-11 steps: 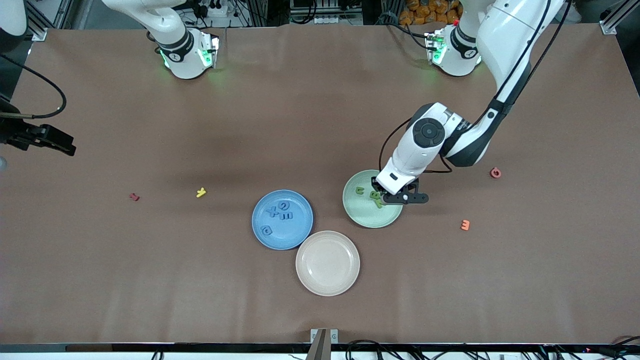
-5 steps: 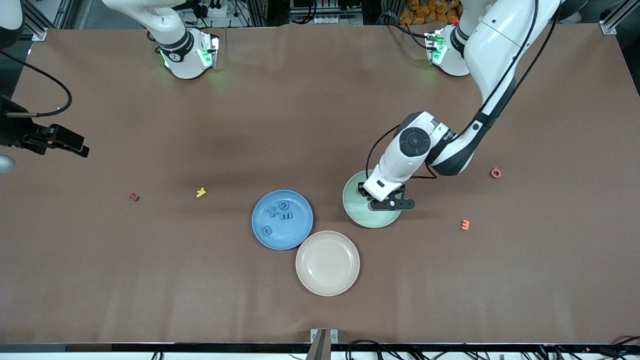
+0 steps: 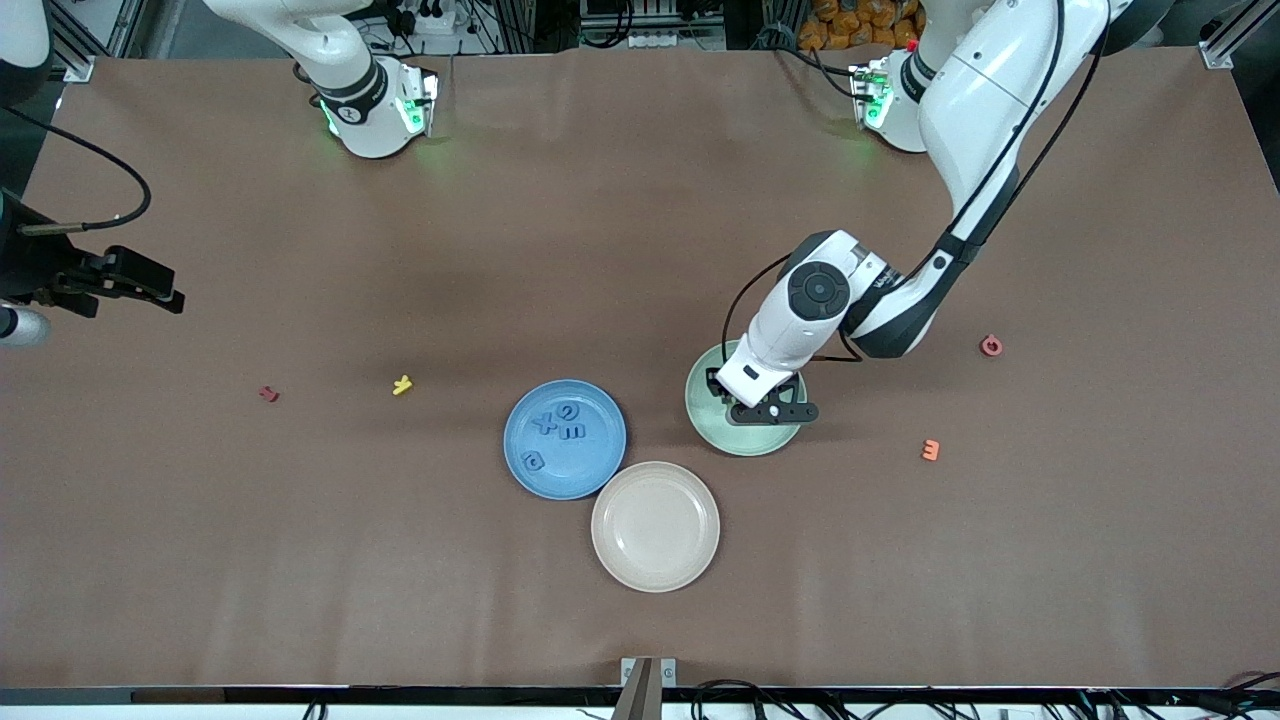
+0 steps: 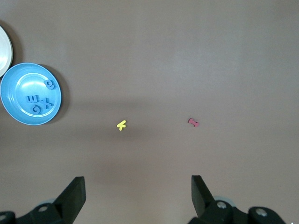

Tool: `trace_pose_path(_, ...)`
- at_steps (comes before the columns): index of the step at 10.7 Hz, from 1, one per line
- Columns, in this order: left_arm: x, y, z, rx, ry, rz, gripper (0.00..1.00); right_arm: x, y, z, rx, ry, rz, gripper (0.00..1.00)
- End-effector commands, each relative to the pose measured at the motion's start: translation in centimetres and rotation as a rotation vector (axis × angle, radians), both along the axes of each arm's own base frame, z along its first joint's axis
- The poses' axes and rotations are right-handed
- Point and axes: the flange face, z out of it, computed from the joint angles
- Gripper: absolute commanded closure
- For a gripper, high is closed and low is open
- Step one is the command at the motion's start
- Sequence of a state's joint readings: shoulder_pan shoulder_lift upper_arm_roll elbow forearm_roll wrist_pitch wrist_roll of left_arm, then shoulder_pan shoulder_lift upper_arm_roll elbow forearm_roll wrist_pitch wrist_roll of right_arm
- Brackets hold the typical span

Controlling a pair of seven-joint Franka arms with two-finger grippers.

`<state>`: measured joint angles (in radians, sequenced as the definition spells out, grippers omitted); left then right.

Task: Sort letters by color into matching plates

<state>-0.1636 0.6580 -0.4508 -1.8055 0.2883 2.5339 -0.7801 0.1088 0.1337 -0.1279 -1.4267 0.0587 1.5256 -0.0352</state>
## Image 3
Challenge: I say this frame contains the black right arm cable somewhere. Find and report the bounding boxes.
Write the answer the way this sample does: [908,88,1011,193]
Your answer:
[0,105,153,237]

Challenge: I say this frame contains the blue plate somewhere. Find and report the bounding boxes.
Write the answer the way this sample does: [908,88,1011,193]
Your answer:
[503,379,628,501]

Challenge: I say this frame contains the aluminium frame post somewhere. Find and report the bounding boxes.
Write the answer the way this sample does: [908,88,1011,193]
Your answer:
[1198,0,1280,69]
[45,0,146,83]

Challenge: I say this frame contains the bag of orange items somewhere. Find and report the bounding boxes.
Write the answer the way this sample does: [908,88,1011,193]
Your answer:
[797,0,926,51]

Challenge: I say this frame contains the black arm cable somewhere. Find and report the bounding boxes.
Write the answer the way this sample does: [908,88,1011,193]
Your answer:
[722,0,1111,363]
[0,105,153,237]

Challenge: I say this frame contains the beige pink plate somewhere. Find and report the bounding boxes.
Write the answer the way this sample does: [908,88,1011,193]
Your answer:
[591,461,721,594]

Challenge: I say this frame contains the black table edge rail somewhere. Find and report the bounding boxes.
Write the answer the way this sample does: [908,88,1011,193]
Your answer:
[0,685,1280,708]

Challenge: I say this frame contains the grey metal bracket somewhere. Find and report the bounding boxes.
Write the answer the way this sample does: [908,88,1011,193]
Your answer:
[621,657,677,720]

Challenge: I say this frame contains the white power strip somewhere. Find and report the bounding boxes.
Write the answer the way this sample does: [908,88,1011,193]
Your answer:
[400,0,456,36]

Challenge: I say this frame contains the green plate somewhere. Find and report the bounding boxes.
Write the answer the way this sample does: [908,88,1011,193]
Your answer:
[685,339,808,458]

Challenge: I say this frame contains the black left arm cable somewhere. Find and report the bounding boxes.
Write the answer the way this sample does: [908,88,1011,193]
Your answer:
[722,0,1111,363]

